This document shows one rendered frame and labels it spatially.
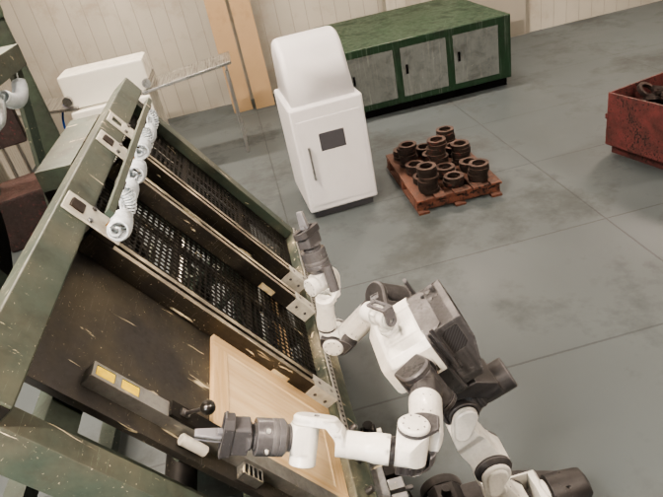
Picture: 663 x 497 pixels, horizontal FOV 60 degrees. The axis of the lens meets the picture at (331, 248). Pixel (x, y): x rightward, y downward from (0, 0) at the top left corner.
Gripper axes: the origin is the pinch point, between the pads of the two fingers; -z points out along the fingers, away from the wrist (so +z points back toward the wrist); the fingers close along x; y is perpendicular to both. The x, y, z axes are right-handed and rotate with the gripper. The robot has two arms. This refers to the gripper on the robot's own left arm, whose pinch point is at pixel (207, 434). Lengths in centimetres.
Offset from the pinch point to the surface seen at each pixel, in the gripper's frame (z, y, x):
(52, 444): -30.4, -12.4, -9.1
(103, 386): -24.6, 11.2, -2.6
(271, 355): 25, 60, 24
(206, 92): 9, 820, 135
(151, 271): -18, 61, -4
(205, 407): -0.8, 7.2, -1.3
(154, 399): -12.7, 14.0, 3.5
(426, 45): 253, 604, -28
